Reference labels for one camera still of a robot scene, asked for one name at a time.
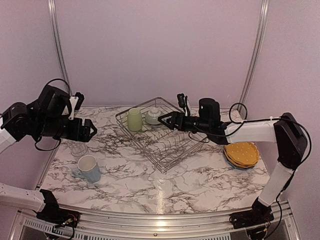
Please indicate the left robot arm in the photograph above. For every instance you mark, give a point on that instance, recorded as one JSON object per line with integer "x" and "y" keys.
{"x": 52, "y": 115}

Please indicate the aluminium post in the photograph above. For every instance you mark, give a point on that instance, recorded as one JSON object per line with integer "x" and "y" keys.
{"x": 258, "y": 42}
{"x": 57, "y": 42}

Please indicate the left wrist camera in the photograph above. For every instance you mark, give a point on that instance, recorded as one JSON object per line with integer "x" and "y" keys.
{"x": 74, "y": 103}

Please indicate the light blue mug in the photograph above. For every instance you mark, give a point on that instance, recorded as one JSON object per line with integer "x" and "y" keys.
{"x": 87, "y": 169}

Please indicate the green mug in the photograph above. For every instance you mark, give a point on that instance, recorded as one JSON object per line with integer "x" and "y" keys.
{"x": 134, "y": 120}

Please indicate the wire dish rack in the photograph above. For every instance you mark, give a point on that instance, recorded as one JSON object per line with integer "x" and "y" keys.
{"x": 164, "y": 147}

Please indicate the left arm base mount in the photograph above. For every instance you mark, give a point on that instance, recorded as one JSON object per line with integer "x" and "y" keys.
{"x": 60, "y": 217}

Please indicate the white ribbed bowl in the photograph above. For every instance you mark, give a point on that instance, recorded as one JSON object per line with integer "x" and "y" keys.
{"x": 152, "y": 115}

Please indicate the clear glass back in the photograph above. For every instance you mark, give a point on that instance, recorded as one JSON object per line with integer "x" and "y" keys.
{"x": 77, "y": 149}

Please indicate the right aluminium post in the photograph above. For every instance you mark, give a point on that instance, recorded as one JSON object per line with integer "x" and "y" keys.
{"x": 258, "y": 42}

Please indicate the left aluminium post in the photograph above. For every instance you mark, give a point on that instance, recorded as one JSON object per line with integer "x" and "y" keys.
{"x": 57, "y": 42}

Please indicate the yellow plate front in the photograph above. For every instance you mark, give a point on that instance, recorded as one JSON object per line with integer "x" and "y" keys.
{"x": 241, "y": 163}

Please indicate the yellow plate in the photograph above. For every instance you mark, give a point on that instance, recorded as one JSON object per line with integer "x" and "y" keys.
{"x": 242, "y": 151}
{"x": 241, "y": 163}

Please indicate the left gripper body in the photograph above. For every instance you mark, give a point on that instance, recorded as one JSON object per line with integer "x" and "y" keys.
{"x": 74, "y": 134}

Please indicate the front aluminium rail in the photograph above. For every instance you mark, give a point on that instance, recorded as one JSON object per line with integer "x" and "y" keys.
{"x": 107, "y": 225}

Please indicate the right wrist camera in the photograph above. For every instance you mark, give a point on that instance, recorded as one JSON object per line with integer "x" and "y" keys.
{"x": 184, "y": 104}

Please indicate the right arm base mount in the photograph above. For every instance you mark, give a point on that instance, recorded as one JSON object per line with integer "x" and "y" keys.
{"x": 249, "y": 218}

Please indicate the yellow plate back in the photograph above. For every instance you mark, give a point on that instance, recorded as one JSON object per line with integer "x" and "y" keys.
{"x": 242, "y": 151}

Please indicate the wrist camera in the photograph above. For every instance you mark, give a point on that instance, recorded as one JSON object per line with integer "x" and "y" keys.
{"x": 184, "y": 104}
{"x": 74, "y": 103}

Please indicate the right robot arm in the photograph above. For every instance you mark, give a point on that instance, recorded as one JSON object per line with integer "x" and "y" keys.
{"x": 292, "y": 139}

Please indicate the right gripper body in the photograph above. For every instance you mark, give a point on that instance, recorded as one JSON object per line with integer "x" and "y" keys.
{"x": 184, "y": 126}

